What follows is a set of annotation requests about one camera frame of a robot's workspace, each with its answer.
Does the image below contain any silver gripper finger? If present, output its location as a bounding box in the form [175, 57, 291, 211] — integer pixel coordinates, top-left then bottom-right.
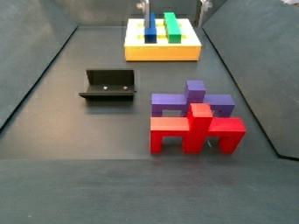
[136, 0, 151, 18]
[199, 0, 212, 26]

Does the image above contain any purple three-legged block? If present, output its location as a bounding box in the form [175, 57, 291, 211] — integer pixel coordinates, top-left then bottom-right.
[152, 80, 235, 117]

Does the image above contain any yellow slotted base board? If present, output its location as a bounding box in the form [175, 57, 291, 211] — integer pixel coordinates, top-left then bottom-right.
[124, 18, 202, 61]

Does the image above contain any green rectangular block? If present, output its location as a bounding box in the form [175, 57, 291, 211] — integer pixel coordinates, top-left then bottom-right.
[163, 12, 182, 44]

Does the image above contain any blue rectangular block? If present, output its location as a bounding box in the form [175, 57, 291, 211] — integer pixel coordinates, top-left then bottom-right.
[144, 12, 156, 44]

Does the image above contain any red three-legged block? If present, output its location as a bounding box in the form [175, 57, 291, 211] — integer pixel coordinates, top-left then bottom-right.
[150, 103, 247, 154]

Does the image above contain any black angle bracket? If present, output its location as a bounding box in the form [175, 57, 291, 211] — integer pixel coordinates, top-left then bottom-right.
[79, 68, 136, 100]

